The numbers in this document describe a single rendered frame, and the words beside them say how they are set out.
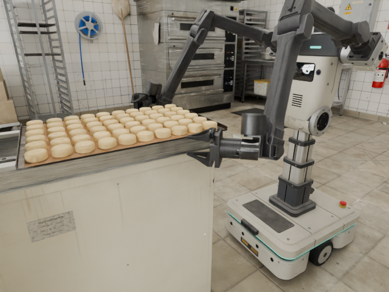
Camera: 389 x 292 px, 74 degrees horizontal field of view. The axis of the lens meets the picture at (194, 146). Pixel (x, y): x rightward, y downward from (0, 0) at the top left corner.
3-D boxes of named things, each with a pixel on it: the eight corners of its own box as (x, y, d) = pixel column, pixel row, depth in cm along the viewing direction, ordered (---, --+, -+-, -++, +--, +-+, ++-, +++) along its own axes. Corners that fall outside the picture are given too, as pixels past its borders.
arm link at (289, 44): (316, 19, 76) (283, 29, 84) (306, 8, 72) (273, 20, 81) (286, 163, 73) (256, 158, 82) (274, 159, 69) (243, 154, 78)
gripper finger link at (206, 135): (183, 157, 73) (216, 159, 71) (182, 132, 71) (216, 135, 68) (190, 148, 79) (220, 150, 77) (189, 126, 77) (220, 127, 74)
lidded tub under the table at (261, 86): (251, 92, 548) (252, 80, 538) (266, 90, 572) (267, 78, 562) (265, 95, 518) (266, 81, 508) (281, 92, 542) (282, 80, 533)
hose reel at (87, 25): (106, 82, 456) (98, 13, 416) (110, 83, 443) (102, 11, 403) (82, 84, 434) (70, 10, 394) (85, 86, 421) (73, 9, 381)
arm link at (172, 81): (210, 32, 119) (201, 28, 127) (201, 26, 115) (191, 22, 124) (168, 113, 132) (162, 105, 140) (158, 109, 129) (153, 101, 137)
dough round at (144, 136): (157, 138, 79) (157, 132, 78) (146, 143, 75) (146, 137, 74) (145, 135, 81) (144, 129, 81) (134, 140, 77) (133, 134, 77)
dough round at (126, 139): (139, 141, 77) (139, 134, 76) (128, 146, 73) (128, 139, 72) (126, 138, 79) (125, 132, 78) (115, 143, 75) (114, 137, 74)
